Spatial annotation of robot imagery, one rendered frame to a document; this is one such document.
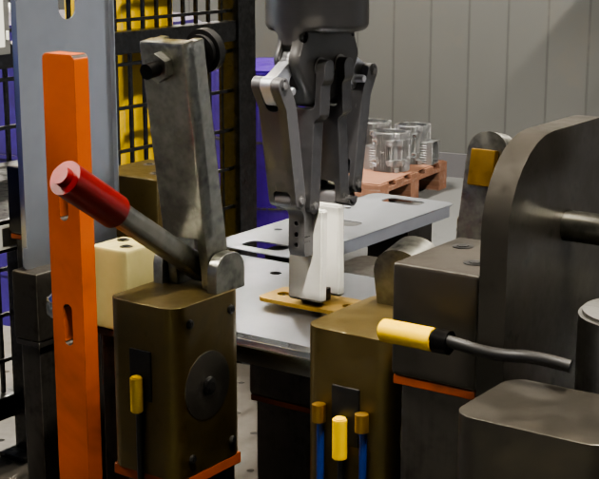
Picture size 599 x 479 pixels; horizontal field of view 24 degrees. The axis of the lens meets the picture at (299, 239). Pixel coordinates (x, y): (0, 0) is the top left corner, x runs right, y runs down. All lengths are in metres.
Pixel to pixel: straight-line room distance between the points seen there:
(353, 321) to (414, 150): 5.81
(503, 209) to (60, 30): 0.62
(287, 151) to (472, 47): 5.97
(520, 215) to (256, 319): 0.40
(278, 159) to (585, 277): 0.32
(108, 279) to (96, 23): 0.31
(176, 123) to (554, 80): 5.97
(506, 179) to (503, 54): 6.24
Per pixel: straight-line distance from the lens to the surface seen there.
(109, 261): 0.97
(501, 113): 6.92
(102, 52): 1.23
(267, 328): 1.00
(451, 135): 7.02
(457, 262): 0.70
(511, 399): 0.63
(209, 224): 0.90
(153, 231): 0.87
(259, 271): 1.16
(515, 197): 0.65
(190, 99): 0.87
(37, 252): 1.19
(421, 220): 1.38
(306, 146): 1.00
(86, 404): 1.00
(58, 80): 0.95
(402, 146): 6.35
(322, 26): 0.97
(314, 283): 1.02
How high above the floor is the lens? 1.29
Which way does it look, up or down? 13 degrees down
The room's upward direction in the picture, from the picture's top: straight up
